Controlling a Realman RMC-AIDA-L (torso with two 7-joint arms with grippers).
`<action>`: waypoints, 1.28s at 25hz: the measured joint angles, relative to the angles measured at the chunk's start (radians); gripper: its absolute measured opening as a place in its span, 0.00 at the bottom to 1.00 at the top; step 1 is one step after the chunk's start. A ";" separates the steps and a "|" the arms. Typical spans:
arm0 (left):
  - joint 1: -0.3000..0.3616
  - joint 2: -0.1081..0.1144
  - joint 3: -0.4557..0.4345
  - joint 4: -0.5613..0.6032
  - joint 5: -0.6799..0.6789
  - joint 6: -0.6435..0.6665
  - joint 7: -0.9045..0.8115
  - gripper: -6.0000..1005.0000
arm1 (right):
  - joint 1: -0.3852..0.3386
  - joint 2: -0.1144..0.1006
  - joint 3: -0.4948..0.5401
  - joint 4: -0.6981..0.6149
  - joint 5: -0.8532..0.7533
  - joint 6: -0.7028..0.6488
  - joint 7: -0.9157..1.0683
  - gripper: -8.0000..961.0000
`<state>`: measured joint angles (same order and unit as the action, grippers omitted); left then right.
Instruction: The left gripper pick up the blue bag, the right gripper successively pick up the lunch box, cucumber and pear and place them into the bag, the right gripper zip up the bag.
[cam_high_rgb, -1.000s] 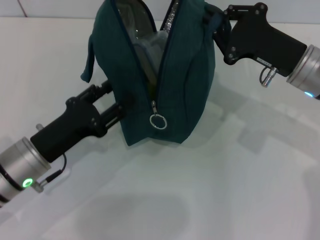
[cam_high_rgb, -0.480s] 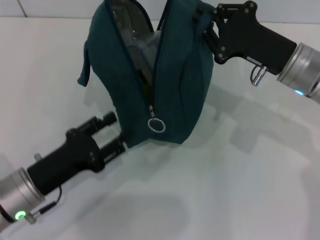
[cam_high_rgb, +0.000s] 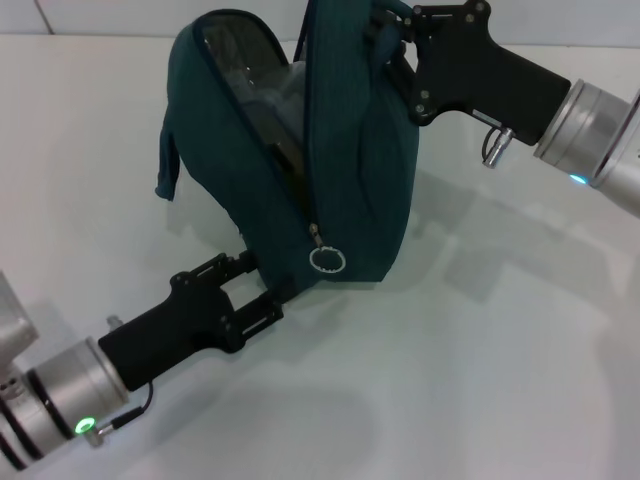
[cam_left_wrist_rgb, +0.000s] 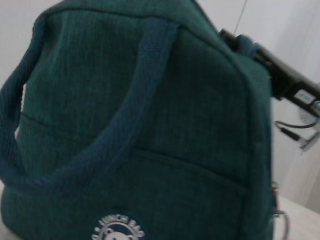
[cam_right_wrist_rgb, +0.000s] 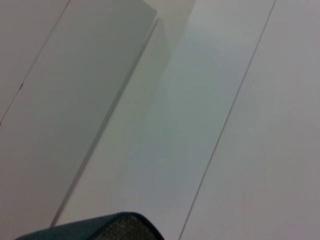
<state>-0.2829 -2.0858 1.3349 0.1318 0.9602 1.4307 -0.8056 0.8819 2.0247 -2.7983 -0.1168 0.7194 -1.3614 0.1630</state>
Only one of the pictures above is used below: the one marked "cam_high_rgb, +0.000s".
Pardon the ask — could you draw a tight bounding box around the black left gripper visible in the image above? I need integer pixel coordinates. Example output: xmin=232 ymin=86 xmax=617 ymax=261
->
xmin=97 ymin=251 xmax=285 ymax=394

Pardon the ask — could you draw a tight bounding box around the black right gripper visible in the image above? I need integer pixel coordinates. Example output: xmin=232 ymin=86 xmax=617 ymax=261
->
xmin=387 ymin=0 xmax=571 ymax=146

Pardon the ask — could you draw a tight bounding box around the white zipper pull ring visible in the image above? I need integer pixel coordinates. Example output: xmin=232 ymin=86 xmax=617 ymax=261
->
xmin=307 ymin=222 xmax=347 ymax=276

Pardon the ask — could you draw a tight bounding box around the dark teal insulated lunch bag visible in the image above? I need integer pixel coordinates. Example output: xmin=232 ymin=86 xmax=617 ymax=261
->
xmin=153 ymin=0 xmax=421 ymax=296

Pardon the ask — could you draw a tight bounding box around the clear plastic food container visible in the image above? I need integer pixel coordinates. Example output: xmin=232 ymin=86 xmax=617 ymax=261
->
xmin=234 ymin=59 xmax=309 ymax=131

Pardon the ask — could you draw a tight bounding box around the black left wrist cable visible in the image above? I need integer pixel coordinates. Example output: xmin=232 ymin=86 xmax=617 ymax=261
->
xmin=82 ymin=382 xmax=155 ymax=446

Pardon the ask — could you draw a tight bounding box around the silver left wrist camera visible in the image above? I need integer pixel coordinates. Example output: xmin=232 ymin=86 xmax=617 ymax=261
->
xmin=0 ymin=272 xmax=40 ymax=374

